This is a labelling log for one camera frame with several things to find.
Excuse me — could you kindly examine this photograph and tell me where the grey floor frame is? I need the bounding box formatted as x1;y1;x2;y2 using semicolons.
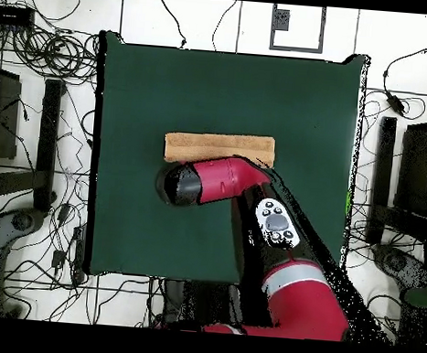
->
269;2;327;55

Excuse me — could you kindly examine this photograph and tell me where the black floor cable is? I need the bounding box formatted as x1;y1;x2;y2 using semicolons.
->
155;0;191;48
210;0;238;53

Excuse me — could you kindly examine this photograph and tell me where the black pedestal base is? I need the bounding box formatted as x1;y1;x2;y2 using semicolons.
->
159;278;246;334

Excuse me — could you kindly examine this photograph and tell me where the dark green table cloth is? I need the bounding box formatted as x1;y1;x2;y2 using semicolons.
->
80;29;371;296

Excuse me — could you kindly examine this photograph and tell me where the black stand base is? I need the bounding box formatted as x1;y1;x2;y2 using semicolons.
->
0;73;66;214
364;115;427;250

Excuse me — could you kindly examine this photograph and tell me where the black power strip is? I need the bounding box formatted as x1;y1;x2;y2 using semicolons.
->
69;223;89;284

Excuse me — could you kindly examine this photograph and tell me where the small black adapter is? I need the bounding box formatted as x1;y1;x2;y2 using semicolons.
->
50;249;67;270

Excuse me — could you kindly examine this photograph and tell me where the black box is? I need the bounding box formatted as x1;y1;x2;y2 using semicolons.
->
392;119;427;219
0;66;24;161

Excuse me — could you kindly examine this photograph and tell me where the tan terry towel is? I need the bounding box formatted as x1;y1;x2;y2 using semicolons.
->
163;127;277;171

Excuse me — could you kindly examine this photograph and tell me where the black power adapter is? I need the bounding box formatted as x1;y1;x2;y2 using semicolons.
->
383;91;408;116

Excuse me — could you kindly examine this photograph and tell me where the black box device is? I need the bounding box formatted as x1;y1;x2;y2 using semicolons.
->
0;4;36;29

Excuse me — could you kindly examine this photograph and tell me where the black coiled cable bundle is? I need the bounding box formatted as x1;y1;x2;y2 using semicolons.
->
7;24;101;84

